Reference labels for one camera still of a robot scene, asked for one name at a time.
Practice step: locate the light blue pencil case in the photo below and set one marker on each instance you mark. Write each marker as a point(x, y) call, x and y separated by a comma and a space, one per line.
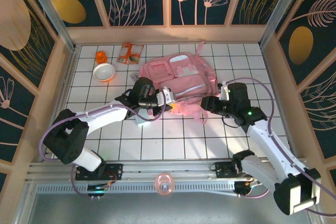
point(141, 120)

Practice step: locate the pink backpack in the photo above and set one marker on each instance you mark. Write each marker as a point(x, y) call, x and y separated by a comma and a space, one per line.
point(183, 77)

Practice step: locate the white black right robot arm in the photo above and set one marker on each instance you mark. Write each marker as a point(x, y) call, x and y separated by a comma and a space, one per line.
point(262, 140)

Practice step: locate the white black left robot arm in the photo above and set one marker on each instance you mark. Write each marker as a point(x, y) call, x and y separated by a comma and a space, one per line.
point(105, 116)

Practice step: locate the orange snack bag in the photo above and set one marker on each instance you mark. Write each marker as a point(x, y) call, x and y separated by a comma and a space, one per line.
point(130, 54)

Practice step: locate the white orange bowl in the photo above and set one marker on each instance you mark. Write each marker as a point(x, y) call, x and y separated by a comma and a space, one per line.
point(103, 72)

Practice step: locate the small orange plastic cup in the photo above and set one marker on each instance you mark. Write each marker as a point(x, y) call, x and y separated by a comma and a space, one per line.
point(101, 57)

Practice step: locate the black controller board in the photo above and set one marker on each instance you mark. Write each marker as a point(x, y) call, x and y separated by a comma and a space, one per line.
point(97, 188)
point(242, 187)

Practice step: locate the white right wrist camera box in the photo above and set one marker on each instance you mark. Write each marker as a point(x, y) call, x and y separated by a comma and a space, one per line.
point(224, 93)

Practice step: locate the aluminium mounting rail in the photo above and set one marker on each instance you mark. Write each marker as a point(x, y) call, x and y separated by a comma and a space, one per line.
point(170, 167)

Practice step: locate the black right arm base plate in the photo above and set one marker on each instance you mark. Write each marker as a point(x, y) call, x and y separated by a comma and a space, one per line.
point(223, 171)

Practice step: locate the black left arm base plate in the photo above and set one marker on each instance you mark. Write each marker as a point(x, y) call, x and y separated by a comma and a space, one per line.
point(115, 171)

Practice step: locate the aluminium frame post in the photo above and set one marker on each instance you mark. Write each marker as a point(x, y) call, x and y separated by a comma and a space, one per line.
point(282, 6)
point(51, 14)

